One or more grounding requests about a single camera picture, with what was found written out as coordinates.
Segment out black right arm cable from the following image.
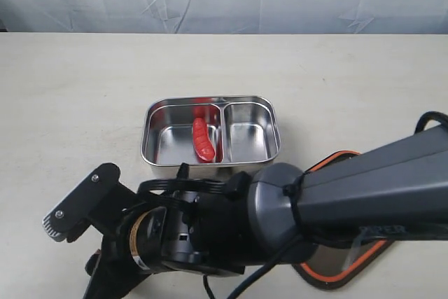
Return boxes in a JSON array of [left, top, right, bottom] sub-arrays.
[[202, 111, 448, 299]]

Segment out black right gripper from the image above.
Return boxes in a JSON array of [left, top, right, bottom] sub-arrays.
[[82, 186, 252, 298]]

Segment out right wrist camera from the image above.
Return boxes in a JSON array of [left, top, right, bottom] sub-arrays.
[[42, 162, 148, 243]]

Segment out red sausage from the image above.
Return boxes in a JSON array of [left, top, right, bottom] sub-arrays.
[[192, 118, 216, 162]]

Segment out steel two-compartment lunch box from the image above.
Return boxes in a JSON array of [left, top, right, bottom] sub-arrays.
[[141, 95, 281, 178]]

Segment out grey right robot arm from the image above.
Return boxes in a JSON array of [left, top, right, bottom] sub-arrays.
[[85, 111, 447, 298]]

